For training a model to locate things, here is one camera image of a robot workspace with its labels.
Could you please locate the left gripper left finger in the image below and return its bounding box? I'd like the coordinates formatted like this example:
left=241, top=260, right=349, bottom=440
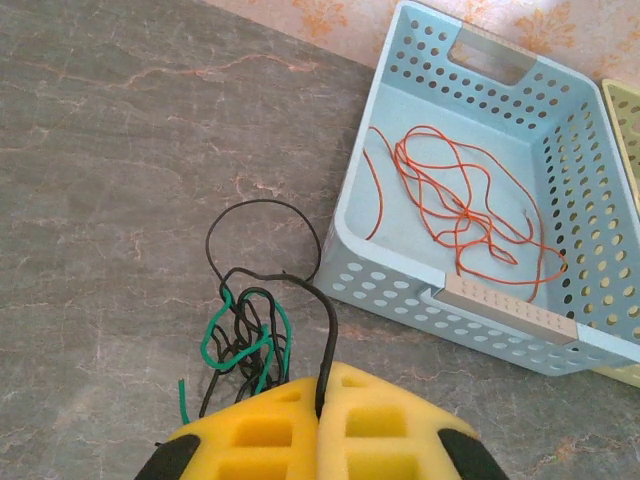
left=132, top=375, right=321, bottom=480

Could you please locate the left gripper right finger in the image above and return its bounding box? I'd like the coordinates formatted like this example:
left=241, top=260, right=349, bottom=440
left=318, top=360, right=511, bottom=480

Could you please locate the cable pile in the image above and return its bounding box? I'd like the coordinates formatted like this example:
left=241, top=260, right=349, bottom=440
left=198, top=287, right=294, bottom=419

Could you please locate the green cable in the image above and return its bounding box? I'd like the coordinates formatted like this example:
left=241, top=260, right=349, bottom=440
left=177, top=287, right=295, bottom=426

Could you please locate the thick black cable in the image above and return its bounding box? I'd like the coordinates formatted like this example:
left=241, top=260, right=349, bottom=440
left=205, top=198, right=340, bottom=419

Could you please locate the thin orange cable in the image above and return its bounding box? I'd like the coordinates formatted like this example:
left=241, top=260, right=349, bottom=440
left=393, top=123, right=570, bottom=305
left=362, top=125, right=397, bottom=242

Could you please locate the blue perforated plastic basket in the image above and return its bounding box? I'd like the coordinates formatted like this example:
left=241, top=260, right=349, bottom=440
left=314, top=0, right=640, bottom=379

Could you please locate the green perforated plastic basket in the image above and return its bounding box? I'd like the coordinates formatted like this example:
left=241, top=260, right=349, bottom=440
left=594, top=77, right=640, bottom=389

